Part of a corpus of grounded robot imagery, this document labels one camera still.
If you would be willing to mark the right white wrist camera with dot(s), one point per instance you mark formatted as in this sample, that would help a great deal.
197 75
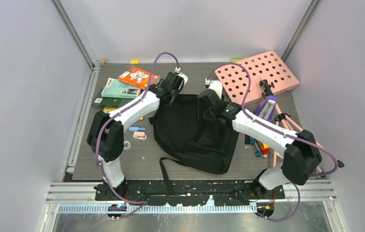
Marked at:
216 86

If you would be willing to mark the green block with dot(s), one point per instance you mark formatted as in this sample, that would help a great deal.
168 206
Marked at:
235 60

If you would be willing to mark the pink tripod legs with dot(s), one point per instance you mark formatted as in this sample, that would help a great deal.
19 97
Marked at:
286 121

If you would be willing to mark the pink correction tape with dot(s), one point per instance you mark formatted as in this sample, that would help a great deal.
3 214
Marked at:
139 135

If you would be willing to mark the dark green book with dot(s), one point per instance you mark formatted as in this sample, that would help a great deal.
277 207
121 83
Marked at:
100 101

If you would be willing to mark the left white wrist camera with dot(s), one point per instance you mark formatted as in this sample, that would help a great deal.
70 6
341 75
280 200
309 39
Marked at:
178 71

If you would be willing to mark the black backpack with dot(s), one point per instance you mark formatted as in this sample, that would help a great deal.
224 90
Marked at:
182 131

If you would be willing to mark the clear tape roll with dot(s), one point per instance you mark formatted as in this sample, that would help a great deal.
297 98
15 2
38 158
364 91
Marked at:
126 145

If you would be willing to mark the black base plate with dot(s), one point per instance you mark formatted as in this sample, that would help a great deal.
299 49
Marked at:
222 192

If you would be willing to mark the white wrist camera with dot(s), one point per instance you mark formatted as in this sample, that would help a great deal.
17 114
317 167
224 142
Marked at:
178 71
216 86

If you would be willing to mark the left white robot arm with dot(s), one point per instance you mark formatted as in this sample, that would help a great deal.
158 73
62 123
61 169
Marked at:
106 135

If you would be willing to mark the slotted aluminium rail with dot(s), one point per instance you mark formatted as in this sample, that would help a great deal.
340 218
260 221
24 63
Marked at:
112 208

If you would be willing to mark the colourful toy train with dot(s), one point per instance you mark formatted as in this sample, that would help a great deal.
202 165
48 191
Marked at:
262 149

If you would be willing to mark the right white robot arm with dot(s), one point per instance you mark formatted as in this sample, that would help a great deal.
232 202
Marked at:
299 150

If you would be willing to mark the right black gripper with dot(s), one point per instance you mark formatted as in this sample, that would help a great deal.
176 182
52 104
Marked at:
202 111

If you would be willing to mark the blue eraser pen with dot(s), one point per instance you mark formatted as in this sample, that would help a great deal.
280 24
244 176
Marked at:
135 129

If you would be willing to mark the purple metronome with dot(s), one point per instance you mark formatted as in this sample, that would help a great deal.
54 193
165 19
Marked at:
266 108

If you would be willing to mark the small wooden cork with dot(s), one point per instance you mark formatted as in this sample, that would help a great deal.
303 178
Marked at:
103 62

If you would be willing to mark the pink perforated stand board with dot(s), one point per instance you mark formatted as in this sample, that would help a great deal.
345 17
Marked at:
267 65

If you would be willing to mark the yellow book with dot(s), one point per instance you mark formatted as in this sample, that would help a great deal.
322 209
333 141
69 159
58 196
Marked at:
110 109

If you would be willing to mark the teal book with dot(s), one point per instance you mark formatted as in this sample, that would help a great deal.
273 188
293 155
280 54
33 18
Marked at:
116 89

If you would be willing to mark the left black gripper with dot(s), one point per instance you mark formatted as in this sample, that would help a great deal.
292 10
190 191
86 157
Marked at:
176 92

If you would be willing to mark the orange book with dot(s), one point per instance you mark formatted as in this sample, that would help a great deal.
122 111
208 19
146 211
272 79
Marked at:
137 77

